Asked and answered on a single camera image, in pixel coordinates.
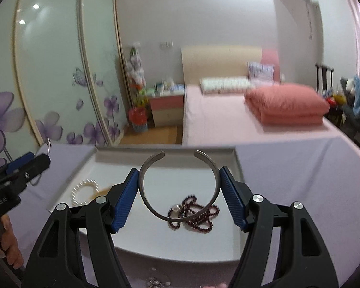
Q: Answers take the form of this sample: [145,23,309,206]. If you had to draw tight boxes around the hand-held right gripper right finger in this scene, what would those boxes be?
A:
[219,166,340,288]

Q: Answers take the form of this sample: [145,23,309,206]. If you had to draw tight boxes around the grey cardboard tray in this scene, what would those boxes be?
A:
[46,146,250,262]

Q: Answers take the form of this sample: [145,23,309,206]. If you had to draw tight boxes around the folded pink quilt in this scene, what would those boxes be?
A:
[244,84,331,127]

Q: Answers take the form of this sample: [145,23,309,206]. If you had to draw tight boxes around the small pearl stud earrings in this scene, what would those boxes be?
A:
[145,277,172,287]

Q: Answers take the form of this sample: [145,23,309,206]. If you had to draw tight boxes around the pink nightstand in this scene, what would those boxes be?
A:
[150,91,185,128]

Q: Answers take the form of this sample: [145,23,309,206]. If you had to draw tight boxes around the silver bangle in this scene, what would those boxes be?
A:
[138,151,221,220]

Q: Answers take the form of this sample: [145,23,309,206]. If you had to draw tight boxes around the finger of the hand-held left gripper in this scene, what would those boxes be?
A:
[8,153,51,191]
[0,152,35,184]

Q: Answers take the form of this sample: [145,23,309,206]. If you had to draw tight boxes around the dark wooden chair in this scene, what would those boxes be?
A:
[315,63,334,94]

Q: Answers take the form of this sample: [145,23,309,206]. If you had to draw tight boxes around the red lined waste basket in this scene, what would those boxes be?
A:
[129,107,148,133]

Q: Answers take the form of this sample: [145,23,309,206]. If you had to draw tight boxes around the person's left hand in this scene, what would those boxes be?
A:
[0,217,24,270]

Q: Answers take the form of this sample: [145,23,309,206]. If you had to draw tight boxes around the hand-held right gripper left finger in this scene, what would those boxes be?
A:
[21,168,138,288]

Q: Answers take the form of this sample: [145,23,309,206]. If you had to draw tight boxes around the dark chair with clothes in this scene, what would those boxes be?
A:
[338,78,360,151]

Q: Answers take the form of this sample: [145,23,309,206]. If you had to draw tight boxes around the beige and pink headboard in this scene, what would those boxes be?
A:
[181,46,280,85]

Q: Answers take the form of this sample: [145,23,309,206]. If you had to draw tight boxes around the dark red bead necklace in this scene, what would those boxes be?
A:
[167,195,220,233]

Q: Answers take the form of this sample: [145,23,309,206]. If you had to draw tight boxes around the bed with pink sheet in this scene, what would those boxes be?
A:
[181,83,340,148]

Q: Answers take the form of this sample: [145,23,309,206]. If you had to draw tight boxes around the floral sliding door wardrobe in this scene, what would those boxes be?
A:
[0,0,131,172]

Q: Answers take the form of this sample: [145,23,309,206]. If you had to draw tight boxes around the white pearl bracelet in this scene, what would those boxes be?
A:
[70,179,100,206]

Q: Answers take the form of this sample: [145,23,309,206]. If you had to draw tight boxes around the purple patterned pillow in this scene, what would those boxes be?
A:
[247,61,275,83]

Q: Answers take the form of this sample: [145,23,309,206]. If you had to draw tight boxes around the white floral pillow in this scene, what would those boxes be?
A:
[199,76,254,95]

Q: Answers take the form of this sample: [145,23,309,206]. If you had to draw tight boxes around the purple tablecloth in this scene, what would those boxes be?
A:
[0,136,360,288]

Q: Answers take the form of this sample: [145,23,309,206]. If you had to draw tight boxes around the clear tube of plush toys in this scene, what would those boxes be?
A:
[126,43,148,109]

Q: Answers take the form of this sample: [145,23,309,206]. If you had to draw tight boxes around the pink bead bracelet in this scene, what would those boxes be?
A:
[200,280,229,288]

